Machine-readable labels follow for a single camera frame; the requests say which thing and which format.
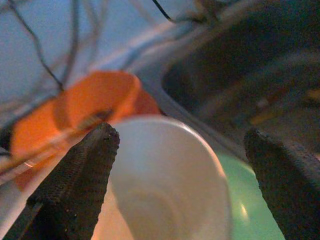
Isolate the green plastic plate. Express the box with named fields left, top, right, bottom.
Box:
left=216, top=152, right=286, bottom=240

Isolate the white ceramic bowl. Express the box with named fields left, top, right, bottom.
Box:
left=107, top=116, right=232, bottom=240

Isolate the black wall cable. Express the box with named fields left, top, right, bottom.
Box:
left=152, top=0, right=173, bottom=22
left=7, top=0, right=65, bottom=91

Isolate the golden handled spoon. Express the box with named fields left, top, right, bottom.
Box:
left=249, top=88, right=320, bottom=126

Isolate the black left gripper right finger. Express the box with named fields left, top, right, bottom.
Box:
left=243, top=126, right=320, bottom=240

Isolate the orange plastic plate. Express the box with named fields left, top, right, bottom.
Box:
left=11, top=91, right=161, bottom=191

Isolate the stainless steel sink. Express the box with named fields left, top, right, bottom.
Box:
left=134, top=0, right=320, bottom=161

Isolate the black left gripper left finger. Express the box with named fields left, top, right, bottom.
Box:
left=3, top=121, right=121, bottom=240

